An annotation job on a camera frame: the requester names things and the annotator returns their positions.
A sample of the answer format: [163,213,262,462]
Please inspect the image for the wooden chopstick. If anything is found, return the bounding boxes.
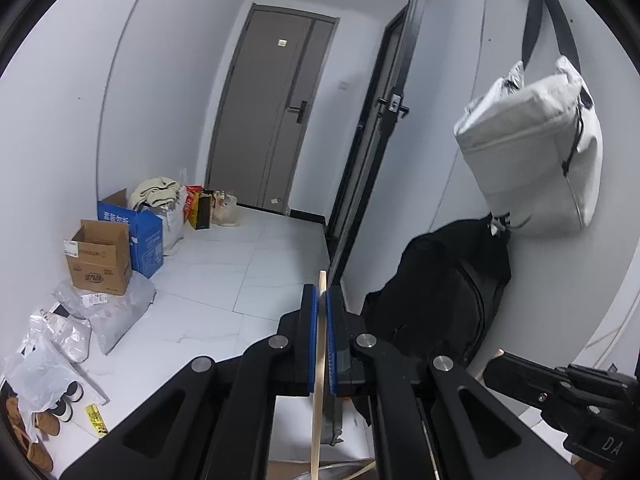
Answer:
[310,270,328,480]

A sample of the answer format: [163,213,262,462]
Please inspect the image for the grey white utensil holder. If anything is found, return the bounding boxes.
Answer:
[267,396,373,479]

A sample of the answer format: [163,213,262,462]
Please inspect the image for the black backpack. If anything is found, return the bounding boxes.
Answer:
[361,216,511,366]

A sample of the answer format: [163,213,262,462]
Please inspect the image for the black white sneakers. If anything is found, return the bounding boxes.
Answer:
[50,382,84,422]

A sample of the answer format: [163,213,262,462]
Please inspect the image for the grey plastic mailer bag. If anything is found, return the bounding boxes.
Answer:
[53,271,156,356]

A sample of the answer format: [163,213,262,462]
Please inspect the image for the clear plastic bag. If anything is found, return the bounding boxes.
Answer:
[3,311,108,440]

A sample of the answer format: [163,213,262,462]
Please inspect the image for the brown slippers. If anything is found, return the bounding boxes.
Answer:
[4,394,61,475]

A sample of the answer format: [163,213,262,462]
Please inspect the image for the brown cardboard box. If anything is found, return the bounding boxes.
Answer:
[63,220,132,296]

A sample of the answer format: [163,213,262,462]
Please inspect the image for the blue cardboard box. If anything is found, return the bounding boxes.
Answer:
[96,188,164,278]

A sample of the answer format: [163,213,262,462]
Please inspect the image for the beige plastic bag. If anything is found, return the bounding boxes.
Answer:
[212,191,241,226]

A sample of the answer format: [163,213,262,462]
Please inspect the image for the black yellow paper bag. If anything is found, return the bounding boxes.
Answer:
[184,185,213,230]

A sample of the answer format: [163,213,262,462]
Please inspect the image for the white bag with cloth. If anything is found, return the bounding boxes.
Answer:
[128,177,186,256]

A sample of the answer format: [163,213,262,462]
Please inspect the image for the light grey hanging bag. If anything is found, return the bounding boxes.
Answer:
[454,56,603,236]

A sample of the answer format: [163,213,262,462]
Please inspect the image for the grey entrance door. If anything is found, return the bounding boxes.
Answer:
[205,4,336,214]

